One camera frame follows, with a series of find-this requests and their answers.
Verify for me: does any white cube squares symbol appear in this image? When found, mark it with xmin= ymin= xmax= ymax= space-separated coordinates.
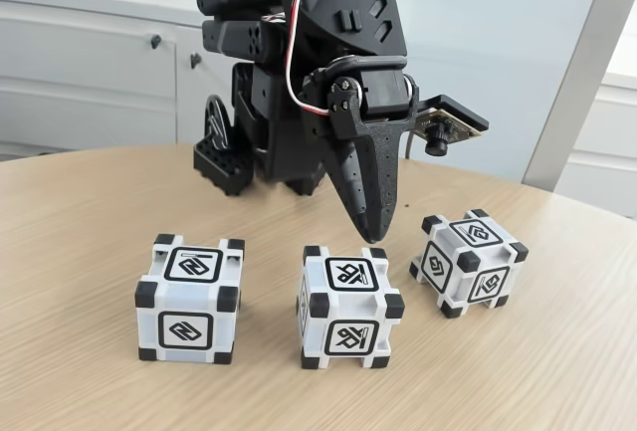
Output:
xmin=409 ymin=208 xmax=531 ymax=321

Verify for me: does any white cube lamp symbol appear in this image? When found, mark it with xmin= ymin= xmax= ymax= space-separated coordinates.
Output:
xmin=297 ymin=245 xmax=407 ymax=370

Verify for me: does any black perforated table clamp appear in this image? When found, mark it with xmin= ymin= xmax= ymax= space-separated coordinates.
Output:
xmin=286 ymin=176 xmax=320 ymax=197

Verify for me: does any black table clamp with wheel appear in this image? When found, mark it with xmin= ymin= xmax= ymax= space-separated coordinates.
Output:
xmin=192 ymin=95 xmax=256 ymax=197

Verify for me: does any grey metal pillar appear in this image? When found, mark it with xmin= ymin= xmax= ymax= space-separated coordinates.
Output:
xmin=520 ymin=0 xmax=637 ymax=193

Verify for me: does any white cube diamond loop symbol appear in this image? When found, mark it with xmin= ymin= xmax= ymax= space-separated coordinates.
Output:
xmin=133 ymin=233 xmax=247 ymax=366

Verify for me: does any white drawer cabinet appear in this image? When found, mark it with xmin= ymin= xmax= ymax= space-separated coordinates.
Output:
xmin=561 ymin=70 xmax=637 ymax=218

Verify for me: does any camera module on black bracket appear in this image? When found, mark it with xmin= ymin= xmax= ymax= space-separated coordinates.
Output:
xmin=415 ymin=95 xmax=492 ymax=157

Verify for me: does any red white servo cable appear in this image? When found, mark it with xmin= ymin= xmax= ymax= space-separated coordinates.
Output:
xmin=283 ymin=0 xmax=414 ymax=118

